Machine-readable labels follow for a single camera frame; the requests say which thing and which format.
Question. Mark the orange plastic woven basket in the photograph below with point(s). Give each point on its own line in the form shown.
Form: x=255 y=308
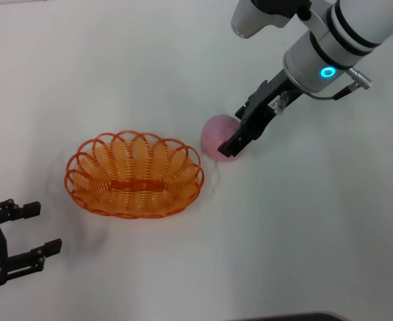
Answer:
x=136 y=185

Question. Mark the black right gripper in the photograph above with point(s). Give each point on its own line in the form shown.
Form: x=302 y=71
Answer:
x=261 y=110

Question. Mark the pink peach with green leaf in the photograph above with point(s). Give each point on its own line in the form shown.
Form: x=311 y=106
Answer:
x=216 y=137

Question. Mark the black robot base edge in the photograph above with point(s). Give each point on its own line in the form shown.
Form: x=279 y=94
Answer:
x=290 y=317

